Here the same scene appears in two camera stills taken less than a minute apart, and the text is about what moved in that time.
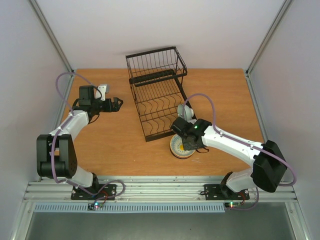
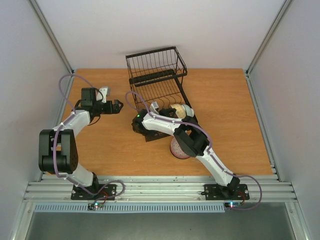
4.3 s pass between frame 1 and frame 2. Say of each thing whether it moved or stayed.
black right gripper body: moved
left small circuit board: stayed
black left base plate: stayed
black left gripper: stayed
